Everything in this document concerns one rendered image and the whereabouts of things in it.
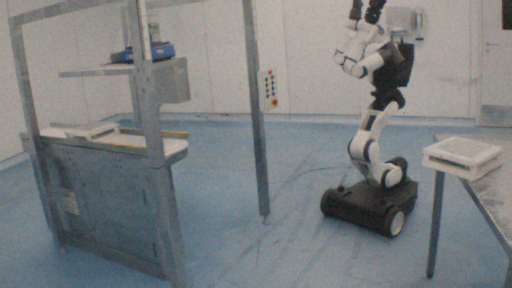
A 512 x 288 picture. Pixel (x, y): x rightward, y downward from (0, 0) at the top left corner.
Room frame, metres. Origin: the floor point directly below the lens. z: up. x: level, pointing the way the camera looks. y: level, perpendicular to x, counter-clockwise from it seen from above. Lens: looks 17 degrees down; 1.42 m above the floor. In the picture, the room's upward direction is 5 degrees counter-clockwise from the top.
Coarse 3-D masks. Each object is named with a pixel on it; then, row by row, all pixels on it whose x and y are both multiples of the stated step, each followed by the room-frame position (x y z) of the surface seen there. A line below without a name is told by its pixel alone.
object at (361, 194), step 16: (400, 160) 2.79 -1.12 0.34; (336, 192) 2.64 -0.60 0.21; (352, 192) 2.71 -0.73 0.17; (368, 192) 2.68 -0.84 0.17; (384, 192) 2.65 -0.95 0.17; (400, 192) 2.62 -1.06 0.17; (416, 192) 2.69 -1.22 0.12; (336, 208) 2.60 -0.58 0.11; (352, 208) 2.49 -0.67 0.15; (368, 208) 2.40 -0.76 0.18; (384, 208) 2.33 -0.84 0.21; (368, 224) 2.39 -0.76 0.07
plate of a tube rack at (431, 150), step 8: (424, 152) 1.47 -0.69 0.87; (432, 152) 1.44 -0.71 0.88; (440, 152) 1.42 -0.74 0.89; (448, 152) 1.41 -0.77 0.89; (488, 152) 1.36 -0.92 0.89; (496, 152) 1.36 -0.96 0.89; (456, 160) 1.34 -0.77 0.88; (464, 160) 1.31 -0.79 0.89; (472, 160) 1.30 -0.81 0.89; (480, 160) 1.29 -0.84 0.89; (488, 160) 1.32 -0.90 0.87
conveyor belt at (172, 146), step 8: (48, 128) 2.82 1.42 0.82; (56, 128) 2.79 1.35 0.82; (64, 136) 2.53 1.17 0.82; (120, 136) 2.38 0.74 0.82; (128, 136) 2.36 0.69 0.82; (136, 136) 2.34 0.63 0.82; (144, 136) 2.33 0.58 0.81; (72, 144) 2.31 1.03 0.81; (128, 144) 2.18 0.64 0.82; (136, 144) 2.17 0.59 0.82; (144, 144) 2.15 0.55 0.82; (168, 144) 2.11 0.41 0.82; (176, 144) 2.10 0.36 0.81; (184, 144) 2.13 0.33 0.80; (168, 152) 2.02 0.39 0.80; (176, 152) 2.07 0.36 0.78
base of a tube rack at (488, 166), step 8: (424, 160) 1.47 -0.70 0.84; (432, 160) 1.46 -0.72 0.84; (496, 160) 1.38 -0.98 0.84; (440, 168) 1.40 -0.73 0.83; (448, 168) 1.37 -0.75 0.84; (456, 168) 1.35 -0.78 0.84; (464, 168) 1.34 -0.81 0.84; (480, 168) 1.32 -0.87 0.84; (488, 168) 1.33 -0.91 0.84; (464, 176) 1.31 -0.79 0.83; (472, 176) 1.28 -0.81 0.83; (480, 176) 1.30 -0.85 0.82
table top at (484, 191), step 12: (492, 144) 1.64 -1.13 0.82; (504, 144) 1.63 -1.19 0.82; (504, 156) 1.48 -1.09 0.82; (504, 168) 1.35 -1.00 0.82; (468, 180) 1.29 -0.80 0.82; (480, 180) 1.27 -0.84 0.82; (492, 180) 1.26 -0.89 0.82; (504, 180) 1.25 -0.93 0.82; (468, 192) 1.25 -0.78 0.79; (480, 192) 1.18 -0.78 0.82; (492, 192) 1.17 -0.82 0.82; (504, 192) 1.15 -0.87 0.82; (480, 204) 1.11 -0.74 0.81; (492, 204) 1.08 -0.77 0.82; (504, 204) 1.07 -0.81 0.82; (492, 216) 1.01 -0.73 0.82; (504, 216) 1.00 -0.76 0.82; (492, 228) 0.98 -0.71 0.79; (504, 228) 0.93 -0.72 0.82; (504, 240) 0.88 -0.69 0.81
